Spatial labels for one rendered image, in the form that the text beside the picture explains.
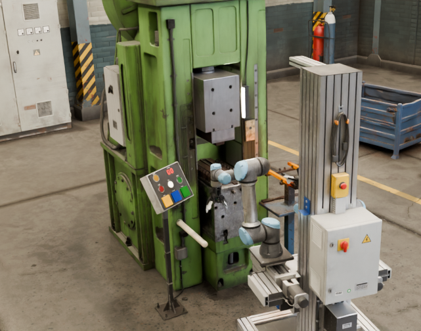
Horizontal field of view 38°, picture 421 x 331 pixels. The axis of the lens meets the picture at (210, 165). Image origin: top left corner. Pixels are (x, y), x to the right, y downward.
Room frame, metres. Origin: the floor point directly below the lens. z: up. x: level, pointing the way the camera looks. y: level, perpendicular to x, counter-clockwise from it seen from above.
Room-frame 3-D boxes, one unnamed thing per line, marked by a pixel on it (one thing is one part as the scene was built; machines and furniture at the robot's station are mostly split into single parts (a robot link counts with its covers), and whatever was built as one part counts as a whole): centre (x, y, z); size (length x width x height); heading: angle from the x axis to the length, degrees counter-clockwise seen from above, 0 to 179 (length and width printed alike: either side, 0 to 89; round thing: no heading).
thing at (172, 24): (4.33, 0.23, 1.35); 0.08 x 0.05 x 1.70; 117
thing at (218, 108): (4.58, -0.05, 1.56); 0.42 x 0.39 x 0.40; 27
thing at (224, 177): (3.75, -0.10, 1.23); 0.11 x 0.11 x 0.08; 25
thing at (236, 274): (4.60, -0.06, 0.23); 0.55 x 0.37 x 0.47; 27
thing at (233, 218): (4.60, -0.06, 0.69); 0.56 x 0.38 x 0.45; 27
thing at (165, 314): (4.05, 0.35, 0.05); 0.22 x 0.22 x 0.09; 27
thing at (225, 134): (4.56, -0.01, 1.32); 0.42 x 0.20 x 0.10; 27
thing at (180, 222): (4.14, 0.16, 0.62); 0.44 x 0.05 x 0.05; 27
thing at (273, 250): (3.43, -0.37, 0.87); 0.15 x 0.15 x 0.10
